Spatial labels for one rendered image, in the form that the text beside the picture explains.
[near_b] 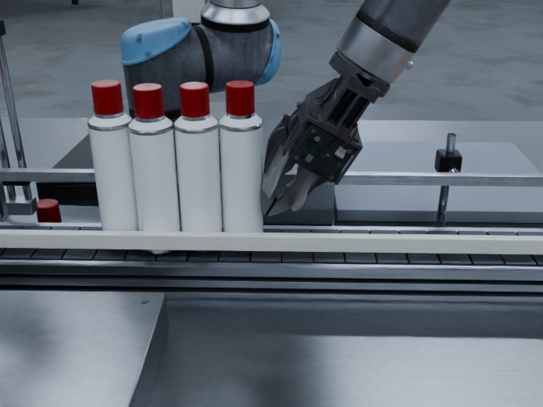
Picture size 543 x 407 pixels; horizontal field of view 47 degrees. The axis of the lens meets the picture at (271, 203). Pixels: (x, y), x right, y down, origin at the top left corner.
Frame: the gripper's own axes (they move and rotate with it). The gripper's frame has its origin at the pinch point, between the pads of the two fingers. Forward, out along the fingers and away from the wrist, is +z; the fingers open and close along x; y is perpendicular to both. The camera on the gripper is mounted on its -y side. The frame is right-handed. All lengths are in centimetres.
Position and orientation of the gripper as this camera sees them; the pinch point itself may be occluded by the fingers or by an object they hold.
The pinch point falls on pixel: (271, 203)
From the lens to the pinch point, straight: 77.8
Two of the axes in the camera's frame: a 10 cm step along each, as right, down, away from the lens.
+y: -0.2, 4.4, -9.0
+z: -5.0, 7.7, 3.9
